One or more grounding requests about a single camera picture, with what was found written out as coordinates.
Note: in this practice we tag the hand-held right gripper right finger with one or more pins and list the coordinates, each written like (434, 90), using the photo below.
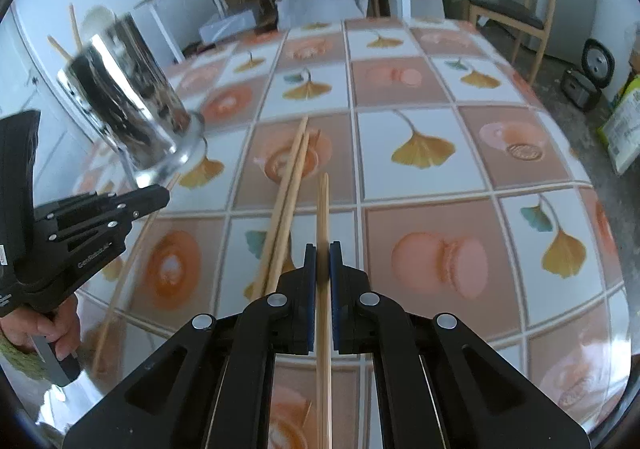
(336, 294)

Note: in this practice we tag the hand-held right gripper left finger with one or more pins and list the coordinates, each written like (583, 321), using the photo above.
(310, 294)

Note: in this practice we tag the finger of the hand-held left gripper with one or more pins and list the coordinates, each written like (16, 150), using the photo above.
(145, 201)
(95, 235)

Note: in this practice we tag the perforated steel utensil holder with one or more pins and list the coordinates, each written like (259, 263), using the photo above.
(130, 94)

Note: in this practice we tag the white ceramic spoon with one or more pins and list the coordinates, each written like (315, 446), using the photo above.
(97, 16)

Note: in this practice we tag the person's left hand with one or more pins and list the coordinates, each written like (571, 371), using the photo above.
(55, 329)

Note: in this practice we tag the white foam box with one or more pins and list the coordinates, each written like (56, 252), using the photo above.
(427, 4)

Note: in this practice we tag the grey rice cooker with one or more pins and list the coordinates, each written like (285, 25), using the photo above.
(582, 89)

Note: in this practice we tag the wooden chair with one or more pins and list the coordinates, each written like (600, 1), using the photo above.
(505, 9)

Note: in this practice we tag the white green rice bag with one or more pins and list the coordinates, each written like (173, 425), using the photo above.
(625, 129)

